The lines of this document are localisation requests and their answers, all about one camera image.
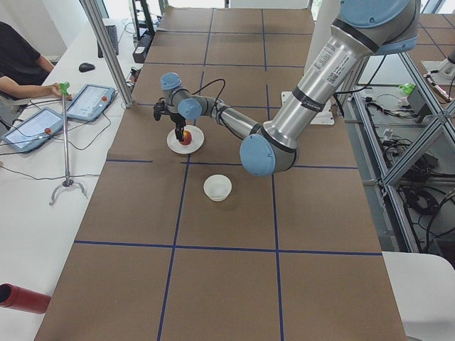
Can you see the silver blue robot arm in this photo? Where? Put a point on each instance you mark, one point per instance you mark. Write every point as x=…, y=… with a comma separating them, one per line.
x=361, y=29

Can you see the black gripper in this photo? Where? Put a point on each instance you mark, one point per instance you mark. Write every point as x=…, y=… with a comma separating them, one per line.
x=176, y=119

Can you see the green handled reacher grabber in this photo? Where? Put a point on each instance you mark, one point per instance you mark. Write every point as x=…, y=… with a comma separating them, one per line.
x=68, y=182

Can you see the blue teach pendant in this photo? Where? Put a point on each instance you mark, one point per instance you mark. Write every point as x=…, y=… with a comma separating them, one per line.
x=90, y=102
x=34, y=131

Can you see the aluminium frame post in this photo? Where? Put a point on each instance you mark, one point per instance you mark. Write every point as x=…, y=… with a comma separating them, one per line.
x=94, y=17

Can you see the near blue teach pendant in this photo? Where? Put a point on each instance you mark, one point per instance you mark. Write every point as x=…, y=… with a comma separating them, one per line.
x=34, y=131

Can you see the red cylinder bottle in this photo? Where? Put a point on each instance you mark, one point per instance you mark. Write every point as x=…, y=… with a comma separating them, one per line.
x=18, y=298

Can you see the black keyboard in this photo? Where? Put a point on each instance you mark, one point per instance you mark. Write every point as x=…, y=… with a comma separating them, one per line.
x=113, y=38

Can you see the person in black shirt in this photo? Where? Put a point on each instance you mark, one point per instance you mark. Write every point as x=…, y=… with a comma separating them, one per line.
x=23, y=68

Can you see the white round plate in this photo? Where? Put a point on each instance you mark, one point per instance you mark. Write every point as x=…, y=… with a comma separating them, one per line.
x=197, y=141

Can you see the white small bowl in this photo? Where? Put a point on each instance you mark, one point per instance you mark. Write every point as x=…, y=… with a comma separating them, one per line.
x=217, y=187

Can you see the red yellow apple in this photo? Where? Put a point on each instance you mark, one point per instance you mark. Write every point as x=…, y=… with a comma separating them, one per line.
x=187, y=138

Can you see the far blue teach pendant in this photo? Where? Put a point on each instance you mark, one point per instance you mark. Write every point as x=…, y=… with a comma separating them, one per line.
x=90, y=102

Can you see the black computer mouse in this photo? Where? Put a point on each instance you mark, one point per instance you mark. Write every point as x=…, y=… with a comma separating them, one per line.
x=86, y=67

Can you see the person hand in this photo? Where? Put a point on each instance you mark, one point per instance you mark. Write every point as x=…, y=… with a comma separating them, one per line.
x=56, y=91

